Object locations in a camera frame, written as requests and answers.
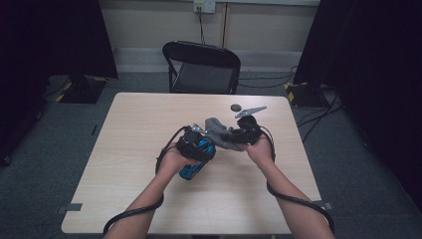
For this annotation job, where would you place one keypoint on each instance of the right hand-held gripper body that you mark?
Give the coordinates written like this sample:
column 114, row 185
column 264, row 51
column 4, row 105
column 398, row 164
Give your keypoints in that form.
column 250, row 131

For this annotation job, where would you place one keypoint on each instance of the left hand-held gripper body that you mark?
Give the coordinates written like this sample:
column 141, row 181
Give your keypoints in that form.
column 189, row 146

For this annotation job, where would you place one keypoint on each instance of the grey towel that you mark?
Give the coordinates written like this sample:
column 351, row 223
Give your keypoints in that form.
column 217, row 129

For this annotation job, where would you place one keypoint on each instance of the blue and black toy car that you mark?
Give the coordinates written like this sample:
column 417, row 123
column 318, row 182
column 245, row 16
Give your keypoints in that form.
column 189, row 172

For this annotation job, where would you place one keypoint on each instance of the person's left hand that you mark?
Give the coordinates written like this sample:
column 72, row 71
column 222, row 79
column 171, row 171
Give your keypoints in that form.
column 174, row 164

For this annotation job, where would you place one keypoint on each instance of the person's right hand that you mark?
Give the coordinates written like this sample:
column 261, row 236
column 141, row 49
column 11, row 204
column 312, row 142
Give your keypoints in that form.
column 262, row 154

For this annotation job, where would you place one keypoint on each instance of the black table grommet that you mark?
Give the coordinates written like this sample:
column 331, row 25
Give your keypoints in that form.
column 235, row 107

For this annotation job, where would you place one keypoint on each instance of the stand base with striped tape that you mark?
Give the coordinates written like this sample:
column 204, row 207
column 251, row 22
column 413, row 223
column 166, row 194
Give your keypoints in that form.
column 83, row 91
column 303, row 94

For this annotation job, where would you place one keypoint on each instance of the black folding chair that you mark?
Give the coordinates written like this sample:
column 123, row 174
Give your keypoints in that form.
column 202, row 59

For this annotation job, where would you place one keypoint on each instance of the grey tape strip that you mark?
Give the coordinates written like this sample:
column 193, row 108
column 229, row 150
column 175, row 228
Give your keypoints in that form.
column 71, row 207
column 326, row 205

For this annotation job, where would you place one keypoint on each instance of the black curtain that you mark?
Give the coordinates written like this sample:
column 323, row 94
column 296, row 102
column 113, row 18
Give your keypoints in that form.
column 371, row 66
column 49, row 40

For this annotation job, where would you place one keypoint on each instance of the beige wall conduit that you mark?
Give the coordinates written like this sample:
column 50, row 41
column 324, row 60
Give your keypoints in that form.
column 226, row 25

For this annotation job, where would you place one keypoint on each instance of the white wall socket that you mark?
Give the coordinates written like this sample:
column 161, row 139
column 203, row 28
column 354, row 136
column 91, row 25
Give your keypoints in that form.
column 204, row 5

